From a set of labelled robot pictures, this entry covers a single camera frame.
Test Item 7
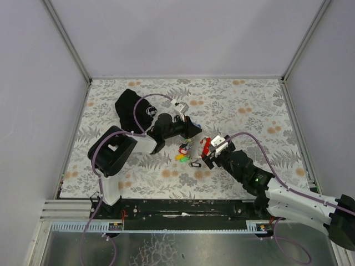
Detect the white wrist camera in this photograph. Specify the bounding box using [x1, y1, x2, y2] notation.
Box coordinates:
[210, 135, 230, 157]
[171, 99, 189, 121]

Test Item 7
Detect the floral table mat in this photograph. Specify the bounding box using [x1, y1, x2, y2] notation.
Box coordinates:
[59, 79, 309, 199]

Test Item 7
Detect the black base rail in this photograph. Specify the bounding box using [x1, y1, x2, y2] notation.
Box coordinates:
[90, 197, 271, 231]

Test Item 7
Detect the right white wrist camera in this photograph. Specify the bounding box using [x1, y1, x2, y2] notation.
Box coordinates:
[210, 135, 230, 157]

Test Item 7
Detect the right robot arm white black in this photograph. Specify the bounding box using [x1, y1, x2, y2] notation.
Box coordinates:
[202, 150, 354, 251]

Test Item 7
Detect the black drawstring bag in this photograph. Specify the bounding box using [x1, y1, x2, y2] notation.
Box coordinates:
[115, 89, 157, 134]

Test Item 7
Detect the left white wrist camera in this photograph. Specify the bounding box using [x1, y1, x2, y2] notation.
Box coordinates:
[171, 99, 189, 121]

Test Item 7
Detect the key bunch with coloured tags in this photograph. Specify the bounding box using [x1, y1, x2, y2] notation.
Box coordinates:
[175, 125, 211, 168]

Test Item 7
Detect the grey slotted cable duct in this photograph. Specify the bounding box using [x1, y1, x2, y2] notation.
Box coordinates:
[52, 222, 124, 233]

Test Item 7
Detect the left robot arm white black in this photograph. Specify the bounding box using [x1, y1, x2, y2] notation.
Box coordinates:
[88, 113, 202, 206]

